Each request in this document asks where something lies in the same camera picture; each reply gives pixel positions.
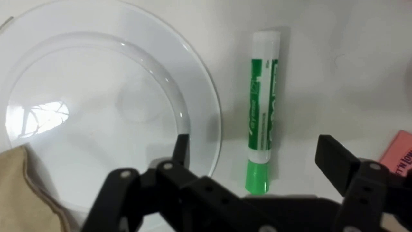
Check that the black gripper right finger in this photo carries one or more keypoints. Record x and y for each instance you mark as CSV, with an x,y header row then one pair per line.
x,y
355,184

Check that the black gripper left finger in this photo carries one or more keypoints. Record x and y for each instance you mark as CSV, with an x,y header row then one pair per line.
x,y
129,197

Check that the green marker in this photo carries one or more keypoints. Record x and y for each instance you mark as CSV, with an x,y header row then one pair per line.
x,y
261,107

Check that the pink sweetener packet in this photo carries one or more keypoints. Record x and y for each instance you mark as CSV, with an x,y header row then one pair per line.
x,y
399,152

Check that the folded brown napkin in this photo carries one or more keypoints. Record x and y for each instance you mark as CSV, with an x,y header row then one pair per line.
x,y
20,193

